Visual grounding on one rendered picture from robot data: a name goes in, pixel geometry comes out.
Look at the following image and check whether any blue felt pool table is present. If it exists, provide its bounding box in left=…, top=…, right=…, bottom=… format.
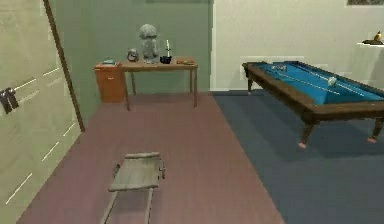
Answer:
left=241, top=60, right=384, bottom=150

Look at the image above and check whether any orange drawer cabinet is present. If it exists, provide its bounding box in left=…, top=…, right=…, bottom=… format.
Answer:
left=93, top=61, right=127, bottom=104

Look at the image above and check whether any brown wooden side table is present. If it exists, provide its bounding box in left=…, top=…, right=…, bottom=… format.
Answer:
left=120, top=57, right=199, bottom=112

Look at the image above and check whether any black candle holder with candle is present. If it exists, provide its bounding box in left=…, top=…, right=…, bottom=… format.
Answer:
left=159, top=39, right=173, bottom=65

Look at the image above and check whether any brown flat box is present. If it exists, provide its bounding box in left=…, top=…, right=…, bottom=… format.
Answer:
left=176, top=57, right=196, bottom=66

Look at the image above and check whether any white shelf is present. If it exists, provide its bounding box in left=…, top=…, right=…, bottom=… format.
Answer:
left=356, top=41, right=384, bottom=49

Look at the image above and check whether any dark framed wall picture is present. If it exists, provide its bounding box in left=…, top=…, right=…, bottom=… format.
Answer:
left=346, top=0, right=384, bottom=6

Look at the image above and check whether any grey round alarm clock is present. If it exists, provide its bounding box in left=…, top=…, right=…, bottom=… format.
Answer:
left=126, top=48, right=140, bottom=63

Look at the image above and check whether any grey bust statue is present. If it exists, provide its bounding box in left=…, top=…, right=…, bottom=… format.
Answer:
left=138, top=23, right=160, bottom=63

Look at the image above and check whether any black door handle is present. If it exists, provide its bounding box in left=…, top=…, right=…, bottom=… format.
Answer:
left=0, top=87, right=20, bottom=115

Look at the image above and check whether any pale panelled room door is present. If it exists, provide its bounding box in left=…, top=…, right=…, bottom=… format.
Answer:
left=0, top=0, right=86, bottom=224

